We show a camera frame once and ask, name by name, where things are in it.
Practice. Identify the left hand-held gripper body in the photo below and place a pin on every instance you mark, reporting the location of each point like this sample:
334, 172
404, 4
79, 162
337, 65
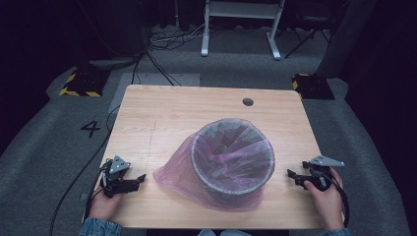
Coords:
116, 177

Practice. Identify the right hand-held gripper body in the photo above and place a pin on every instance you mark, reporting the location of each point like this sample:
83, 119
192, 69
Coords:
323, 173

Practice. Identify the pink plastic trash bag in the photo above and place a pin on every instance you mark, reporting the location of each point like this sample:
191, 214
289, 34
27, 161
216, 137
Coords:
177, 177

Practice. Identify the green plastic wastebasket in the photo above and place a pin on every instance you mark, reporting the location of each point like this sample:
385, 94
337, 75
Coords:
196, 157

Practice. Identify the person's right hand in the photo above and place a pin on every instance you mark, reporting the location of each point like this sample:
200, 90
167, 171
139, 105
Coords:
329, 206

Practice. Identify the person's left hand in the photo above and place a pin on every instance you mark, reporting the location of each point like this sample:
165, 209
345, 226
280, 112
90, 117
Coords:
103, 208

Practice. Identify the yellow black striped stand base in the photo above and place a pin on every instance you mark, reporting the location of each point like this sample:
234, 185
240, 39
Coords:
83, 83
313, 87

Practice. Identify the person's legs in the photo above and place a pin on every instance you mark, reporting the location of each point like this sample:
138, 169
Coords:
224, 233

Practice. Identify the black tripod stand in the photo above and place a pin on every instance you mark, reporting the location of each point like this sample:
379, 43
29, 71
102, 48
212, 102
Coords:
306, 36

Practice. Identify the dark grey pillar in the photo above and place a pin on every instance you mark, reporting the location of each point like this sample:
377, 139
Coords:
347, 36

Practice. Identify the white metal desk frame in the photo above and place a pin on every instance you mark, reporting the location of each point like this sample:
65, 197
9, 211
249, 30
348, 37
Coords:
241, 10

